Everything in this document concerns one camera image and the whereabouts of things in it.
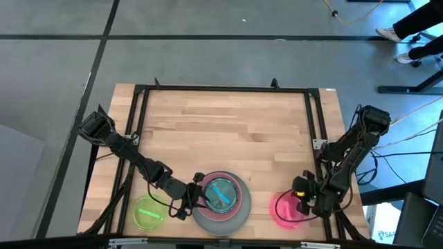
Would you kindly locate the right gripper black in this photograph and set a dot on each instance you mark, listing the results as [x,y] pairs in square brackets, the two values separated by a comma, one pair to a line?
[306,186]

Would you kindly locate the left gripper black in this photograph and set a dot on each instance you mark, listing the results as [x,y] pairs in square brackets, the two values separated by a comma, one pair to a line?
[192,197]

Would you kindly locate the small teal plastic plate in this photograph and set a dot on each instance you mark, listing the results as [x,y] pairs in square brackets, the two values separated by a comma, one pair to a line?
[226,188]

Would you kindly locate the large pink plastic plate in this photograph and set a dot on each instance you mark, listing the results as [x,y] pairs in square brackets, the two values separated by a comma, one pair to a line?
[221,217]

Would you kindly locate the small pink plastic plate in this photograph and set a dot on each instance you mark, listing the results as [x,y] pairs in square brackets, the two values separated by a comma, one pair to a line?
[284,215]

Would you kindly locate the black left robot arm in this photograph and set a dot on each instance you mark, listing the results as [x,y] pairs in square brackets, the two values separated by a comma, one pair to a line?
[128,150]

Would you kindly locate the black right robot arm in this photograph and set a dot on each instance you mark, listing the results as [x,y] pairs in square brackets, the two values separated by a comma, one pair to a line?
[349,155]

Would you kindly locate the yellow tag on gripper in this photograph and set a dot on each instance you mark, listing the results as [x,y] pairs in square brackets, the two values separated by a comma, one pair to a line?
[300,193]

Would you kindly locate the large grey plate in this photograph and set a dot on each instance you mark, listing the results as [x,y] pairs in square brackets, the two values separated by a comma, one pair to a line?
[221,230]

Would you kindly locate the small green plastic plate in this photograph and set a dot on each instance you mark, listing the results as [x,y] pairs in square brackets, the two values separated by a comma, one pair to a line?
[149,223]

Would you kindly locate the black desk foot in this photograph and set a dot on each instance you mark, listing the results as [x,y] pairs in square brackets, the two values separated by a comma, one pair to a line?
[387,193]
[398,90]

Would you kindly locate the white cardboard box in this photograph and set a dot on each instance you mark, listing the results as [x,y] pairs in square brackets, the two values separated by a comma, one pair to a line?
[384,221]

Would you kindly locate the dark grey case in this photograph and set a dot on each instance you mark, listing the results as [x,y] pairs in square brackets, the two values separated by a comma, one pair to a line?
[412,221]

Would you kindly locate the dark monitor panel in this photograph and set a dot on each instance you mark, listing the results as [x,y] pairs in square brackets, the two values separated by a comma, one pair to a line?
[436,166]

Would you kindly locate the grey laptop keyboard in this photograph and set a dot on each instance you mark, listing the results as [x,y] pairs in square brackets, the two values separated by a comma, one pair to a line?
[436,228]

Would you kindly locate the black bar with brackets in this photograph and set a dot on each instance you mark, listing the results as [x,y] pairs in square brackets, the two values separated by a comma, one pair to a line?
[52,243]

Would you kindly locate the person's white shoe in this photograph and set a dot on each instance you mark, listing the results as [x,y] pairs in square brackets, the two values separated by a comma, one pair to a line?
[387,34]
[403,58]

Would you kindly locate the black chair castor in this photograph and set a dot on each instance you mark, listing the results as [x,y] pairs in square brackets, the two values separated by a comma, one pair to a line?
[416,64]

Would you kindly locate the black metal table frame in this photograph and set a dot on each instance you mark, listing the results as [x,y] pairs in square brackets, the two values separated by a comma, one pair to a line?
[225,88]

